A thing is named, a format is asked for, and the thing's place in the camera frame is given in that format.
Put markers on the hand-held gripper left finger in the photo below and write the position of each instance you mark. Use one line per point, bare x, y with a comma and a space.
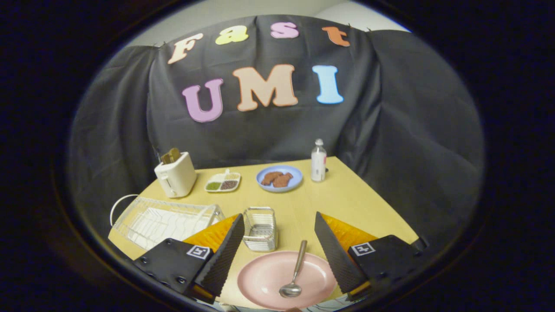
225, 255

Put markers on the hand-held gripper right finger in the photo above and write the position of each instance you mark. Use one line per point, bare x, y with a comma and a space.
334, 255

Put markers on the pink plate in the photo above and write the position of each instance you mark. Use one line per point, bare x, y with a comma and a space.
264, 281

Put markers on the metal spoon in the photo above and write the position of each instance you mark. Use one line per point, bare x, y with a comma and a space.
291, 290

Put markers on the white sectioned condiment dish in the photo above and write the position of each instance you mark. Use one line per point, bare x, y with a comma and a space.
223, 182

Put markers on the blue plate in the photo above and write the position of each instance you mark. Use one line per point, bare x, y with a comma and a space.
295, 182

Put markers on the brown meat piece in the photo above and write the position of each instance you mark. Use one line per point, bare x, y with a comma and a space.
270, 177
282, 180

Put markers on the white toaster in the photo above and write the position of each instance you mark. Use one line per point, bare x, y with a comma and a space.
178, 177

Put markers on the clear bottle with white cap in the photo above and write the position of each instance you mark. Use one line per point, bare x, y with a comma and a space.
318, 164

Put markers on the toast slice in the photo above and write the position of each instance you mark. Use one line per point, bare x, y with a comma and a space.
175, 154
165, 157

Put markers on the black backdrop cloth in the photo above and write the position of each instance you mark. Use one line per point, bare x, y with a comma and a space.
269, 130

